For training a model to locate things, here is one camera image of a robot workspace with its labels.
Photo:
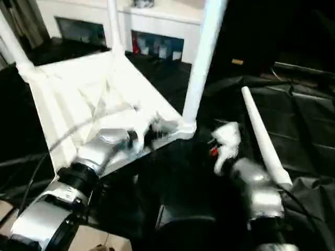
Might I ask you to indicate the white plastic table leg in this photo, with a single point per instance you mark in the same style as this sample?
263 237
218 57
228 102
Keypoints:
204 52
15 47
116 26
261 130

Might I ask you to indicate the white plastic table top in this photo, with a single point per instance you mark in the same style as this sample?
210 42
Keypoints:
78 86

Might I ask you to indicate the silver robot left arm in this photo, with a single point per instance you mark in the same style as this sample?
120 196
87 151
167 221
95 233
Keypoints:
96 151

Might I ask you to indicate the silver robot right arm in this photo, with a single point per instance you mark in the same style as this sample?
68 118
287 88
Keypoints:
256 183

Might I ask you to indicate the small white jar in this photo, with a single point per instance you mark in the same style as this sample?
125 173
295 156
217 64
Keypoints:
176 55
163 51

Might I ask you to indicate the small red bottle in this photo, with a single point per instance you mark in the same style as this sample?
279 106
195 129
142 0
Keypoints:
135 45

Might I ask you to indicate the small tan block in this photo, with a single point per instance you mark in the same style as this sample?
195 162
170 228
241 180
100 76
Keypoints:
237 62

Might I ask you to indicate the black mat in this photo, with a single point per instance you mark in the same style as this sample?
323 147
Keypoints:
301 117

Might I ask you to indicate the white cabinet with glass doors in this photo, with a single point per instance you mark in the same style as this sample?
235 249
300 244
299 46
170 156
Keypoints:
157 15

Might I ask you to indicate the shiny object on cabinet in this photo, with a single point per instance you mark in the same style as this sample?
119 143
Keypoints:
141 3

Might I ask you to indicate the black backdrop cloth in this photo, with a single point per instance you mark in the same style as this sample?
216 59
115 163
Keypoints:
274 31

